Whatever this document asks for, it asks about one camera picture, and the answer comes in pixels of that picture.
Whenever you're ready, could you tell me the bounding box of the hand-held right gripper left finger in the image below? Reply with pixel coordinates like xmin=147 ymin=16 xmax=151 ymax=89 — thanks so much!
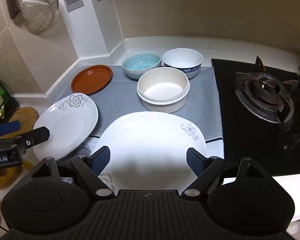
xmin=30 ymin=145 xmax=115 ymax=200

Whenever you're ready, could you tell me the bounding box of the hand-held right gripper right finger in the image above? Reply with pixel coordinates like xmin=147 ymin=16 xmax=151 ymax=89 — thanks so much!
xmin=181 ymin=147 xmax=272 ymax=197

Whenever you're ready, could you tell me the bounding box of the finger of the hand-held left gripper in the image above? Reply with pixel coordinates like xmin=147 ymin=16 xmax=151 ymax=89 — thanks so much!
xmin=15 ymin=127 xmax=50 ymax=153
xmin=0 ymin=121 xmax=21 ymax=140

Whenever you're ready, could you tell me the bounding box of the small white floral plate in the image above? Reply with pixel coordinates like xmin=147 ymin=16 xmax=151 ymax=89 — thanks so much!
xmin=33 ymin=93 xmax=99 ymax=161

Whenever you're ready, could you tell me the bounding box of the large white floral plate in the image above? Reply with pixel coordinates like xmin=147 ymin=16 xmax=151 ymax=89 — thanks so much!
xmin=94 ymin=112 xmax=207 ymax=190

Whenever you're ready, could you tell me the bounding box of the brown plate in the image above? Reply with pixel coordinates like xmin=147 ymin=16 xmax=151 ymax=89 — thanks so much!
xmin=71 ymin=65 xmax=113 ymax=95

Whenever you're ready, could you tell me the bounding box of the cream ridged bowl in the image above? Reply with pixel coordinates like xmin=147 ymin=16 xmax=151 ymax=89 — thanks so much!
xmin=137 ymin=67 xmax=190 ymax=112

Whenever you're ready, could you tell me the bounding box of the white bowl with blue pattern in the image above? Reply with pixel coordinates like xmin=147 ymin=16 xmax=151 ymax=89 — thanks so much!
xmin=162 ymin=48 xmax=203 ymax=79

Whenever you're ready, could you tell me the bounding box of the light blue bowl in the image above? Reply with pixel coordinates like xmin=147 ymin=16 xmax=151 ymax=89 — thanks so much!
xmin=122 ymin=51 xmax=162 ymax=80

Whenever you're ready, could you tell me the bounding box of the wooden cutting board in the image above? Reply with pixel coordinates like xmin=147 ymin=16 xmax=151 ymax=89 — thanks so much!
xmin=0 ymin=107 xmax=39 ymax=188

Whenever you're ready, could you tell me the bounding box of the black gas stove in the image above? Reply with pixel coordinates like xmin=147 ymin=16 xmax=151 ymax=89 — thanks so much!
xmin=211 ymin=56 xmax=300 ymax=177

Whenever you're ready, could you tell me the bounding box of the grey mat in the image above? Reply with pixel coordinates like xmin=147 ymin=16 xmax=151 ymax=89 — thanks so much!
xmin=57 ymin=65 xmax=224 ymax=160

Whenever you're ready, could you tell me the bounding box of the metal mesh strainer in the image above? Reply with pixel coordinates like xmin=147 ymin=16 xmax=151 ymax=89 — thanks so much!
xmin=21 ymin=0 xmax=59 ymax=33

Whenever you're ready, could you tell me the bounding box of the black wire rack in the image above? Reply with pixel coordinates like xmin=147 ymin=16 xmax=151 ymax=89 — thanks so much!
xmin=0 ymin=65 xmax=20 ymax=120

